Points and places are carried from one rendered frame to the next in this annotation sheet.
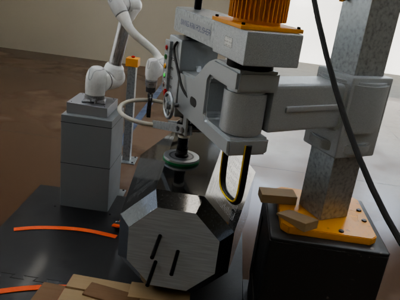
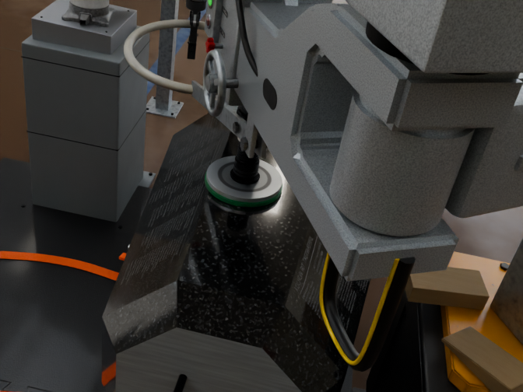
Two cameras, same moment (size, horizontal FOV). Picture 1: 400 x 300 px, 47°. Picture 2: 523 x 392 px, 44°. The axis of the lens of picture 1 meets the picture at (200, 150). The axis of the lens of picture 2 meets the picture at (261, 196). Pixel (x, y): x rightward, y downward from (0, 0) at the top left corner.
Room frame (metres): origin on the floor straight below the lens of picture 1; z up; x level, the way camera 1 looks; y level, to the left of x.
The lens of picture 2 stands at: (1.05, 0.02, 1.90)
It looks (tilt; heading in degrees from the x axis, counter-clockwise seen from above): 35 degrees down; 1
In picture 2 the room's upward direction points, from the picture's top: 10 degrees clockwise
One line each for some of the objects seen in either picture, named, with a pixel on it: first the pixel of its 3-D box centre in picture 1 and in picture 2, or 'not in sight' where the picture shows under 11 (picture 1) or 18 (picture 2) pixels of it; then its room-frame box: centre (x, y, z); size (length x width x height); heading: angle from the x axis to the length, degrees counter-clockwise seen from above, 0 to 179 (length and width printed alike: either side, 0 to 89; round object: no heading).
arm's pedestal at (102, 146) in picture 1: (92, 156); (89, 119); (3.54, 0.88, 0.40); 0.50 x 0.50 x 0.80; 87
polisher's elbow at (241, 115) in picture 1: (243, 109); (398, 155); (1.97, -0.16, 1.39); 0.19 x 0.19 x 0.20
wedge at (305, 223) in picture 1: (297, 216); (488, 357); (2.15, -0.54, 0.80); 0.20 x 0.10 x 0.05; 38
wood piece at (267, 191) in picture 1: (277, 196); (444, 285); (2.37, -0.47, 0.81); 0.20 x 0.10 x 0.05; 96
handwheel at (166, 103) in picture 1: (174, 105); (229, 83); (2.41, 0.17, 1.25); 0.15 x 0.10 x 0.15; 24
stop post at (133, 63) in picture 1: (130, 110); (169, 21); (4.49, 0.75, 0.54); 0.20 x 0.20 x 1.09; 88
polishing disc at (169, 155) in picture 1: (181, 156); (244, 177); (2.57, 0.11, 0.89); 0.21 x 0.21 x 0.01
